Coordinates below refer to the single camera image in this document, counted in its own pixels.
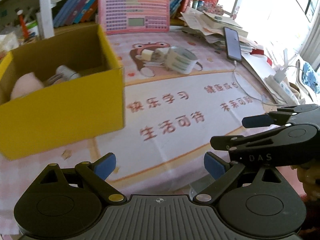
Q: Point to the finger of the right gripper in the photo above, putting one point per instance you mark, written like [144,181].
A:
[267,119]
[289,134]

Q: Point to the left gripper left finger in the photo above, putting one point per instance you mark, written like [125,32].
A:
[94,175]

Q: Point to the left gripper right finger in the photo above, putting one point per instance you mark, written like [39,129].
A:
[224,175]

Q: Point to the pink plush pig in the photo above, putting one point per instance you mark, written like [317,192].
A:
[25,85]

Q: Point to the clear tape roll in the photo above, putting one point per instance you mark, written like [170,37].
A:
[180,60]

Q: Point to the white charger cube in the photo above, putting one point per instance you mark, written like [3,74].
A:
[146,55]

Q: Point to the person right hand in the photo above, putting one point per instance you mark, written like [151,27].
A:
[310,180]

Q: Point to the white power strip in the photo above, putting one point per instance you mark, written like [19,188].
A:
[282,90]

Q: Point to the yellow cardboard box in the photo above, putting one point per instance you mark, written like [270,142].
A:
[67,112]

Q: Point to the black smartphone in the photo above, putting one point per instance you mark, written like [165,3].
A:
[233,49]

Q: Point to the pink printed tablecloth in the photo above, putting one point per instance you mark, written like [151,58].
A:
[169,121]

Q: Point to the pile of papers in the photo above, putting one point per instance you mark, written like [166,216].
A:
[212,24]

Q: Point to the pink learning keyboard tablet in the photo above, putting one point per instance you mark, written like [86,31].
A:
[134,16]

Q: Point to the row of blue books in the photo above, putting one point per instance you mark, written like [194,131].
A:
[80,11]

